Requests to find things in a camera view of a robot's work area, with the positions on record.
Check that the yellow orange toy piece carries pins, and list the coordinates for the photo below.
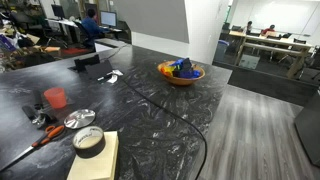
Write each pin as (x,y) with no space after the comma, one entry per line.
(166,70)

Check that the wooden bowl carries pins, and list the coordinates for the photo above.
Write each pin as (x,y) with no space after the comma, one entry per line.
(181,81)

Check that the blue toy pieces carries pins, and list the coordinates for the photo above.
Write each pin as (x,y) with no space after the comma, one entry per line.
(186,74)

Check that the dark toy block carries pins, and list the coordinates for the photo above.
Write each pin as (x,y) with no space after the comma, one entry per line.
(187,64)

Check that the white paper scrap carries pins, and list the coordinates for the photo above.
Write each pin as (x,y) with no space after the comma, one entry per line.
(113,78)

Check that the large black pop-up outlet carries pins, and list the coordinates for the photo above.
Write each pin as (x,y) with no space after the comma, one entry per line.
(99,70)

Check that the blue trash bin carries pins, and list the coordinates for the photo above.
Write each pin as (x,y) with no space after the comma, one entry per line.
(221,48)

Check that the black tape roll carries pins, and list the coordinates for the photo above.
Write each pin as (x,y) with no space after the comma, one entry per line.
(96,146)

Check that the silver round metal lid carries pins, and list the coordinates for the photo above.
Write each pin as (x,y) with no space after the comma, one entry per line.
(79,119)

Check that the lit computer monitor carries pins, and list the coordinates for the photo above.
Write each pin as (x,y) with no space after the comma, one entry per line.
(108,18)

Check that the grey box under table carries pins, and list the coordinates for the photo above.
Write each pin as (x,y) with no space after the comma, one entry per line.
(249,61)

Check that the person in blue shirt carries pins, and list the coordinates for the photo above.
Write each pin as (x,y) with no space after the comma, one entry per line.
(89,28)

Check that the red floor mat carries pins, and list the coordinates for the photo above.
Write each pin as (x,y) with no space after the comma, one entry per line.
(74,51)

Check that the yellow sticky note pad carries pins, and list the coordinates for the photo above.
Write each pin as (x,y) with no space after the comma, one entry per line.
(100,166)

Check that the red plastic cup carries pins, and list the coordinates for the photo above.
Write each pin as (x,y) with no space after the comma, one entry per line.
(55,98)

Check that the person in dark clothes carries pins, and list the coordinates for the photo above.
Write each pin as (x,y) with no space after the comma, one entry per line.
(248,27)

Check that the long wooden table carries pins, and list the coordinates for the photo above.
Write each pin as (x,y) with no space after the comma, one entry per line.
(271,43)

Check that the person in red shirt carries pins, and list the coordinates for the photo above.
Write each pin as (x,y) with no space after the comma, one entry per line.
(268,30)

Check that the black metal clip tool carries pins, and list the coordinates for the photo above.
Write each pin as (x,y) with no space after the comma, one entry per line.
(37,116)

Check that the dark computer monitor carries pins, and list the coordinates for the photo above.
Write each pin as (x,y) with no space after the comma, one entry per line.
(58,11)

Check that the black cabinet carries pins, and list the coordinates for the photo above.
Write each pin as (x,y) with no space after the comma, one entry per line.
(308,133)

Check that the grey wall panel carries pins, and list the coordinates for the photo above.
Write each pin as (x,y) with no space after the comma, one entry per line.
(153,18)

